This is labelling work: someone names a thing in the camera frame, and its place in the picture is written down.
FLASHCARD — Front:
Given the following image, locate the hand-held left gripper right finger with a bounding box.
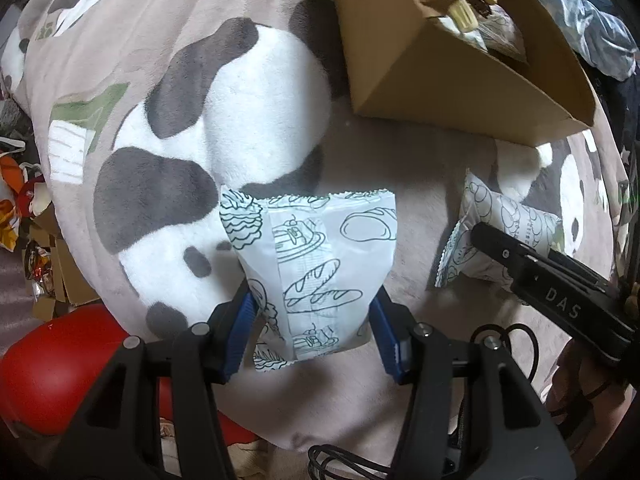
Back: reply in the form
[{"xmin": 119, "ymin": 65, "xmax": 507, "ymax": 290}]
[{"xmin": 370, "ymin": 287, "xmax": 573, "ymax": 480}]

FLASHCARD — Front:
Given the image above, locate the cream hair clip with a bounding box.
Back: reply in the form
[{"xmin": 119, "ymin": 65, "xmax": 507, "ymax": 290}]
[{"xmin": 447, "ymin": 0, "xmax": 481, "ymax": 33}]

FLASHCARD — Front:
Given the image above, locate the black cable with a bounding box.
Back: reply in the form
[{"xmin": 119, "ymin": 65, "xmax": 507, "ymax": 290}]
[
  {"xmin": 474, "ymin": 324, "xmax": 540, "ymax": 392},
  {"xmin": 306, "ymin": 440, "xmax": 401, "ymax": 480}
]

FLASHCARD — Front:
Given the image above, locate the red plastic object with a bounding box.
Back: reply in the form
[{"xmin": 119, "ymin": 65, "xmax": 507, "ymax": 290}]
[{"xmin": 0, "ymin": 305, "xmax": 246, "ymax": 448}]

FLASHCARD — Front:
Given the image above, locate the white bread-print snack packet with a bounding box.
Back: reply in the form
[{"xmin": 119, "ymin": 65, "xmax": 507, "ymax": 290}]
[
  {"xmin": 220, "ymin": 185, "xmax": 398, "ymax": 373},
  {"xmin": 434, "ymin": 169, "xmax": 562, "ymax": 291},
  {"xmin": 435, "ymin": 10, "xmax": 528, "ymax": 63}
]

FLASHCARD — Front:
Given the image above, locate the panda print blanket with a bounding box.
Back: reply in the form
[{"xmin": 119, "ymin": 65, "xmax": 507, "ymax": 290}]
[{"xmin": 0, "ymin": 0, "xmax": 640, "ymax": 461}]

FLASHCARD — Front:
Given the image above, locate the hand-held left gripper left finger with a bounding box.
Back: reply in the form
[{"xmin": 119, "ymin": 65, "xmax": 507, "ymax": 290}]
[{"xmin": 50, "ymin": 292, "xmax": 258, "ymax": 480}]

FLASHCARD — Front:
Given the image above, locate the brown cardboard box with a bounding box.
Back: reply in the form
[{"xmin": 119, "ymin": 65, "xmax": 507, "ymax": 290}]
[{"xmin": 325, "ymin": 0, "xmax": 598, "ymax": 148}]

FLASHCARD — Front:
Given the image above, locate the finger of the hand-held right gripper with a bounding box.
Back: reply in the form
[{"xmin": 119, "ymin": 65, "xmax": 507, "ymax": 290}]
[{"xmin": 470, "ymin": 222, "xmax": 551, "ymax": 305}]

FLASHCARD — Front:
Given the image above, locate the orange and white plastic bag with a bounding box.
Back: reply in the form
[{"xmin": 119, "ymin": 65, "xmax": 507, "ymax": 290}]
[{"xmin": 0, "ymin": 135, "xmax": 46, "ymax": 253}]

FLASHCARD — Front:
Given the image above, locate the person's right forearm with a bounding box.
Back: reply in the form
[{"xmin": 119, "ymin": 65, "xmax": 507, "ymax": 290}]
[{"xmin": 542, "ymin": 340, "xmax": 633, "ymax": 466}]

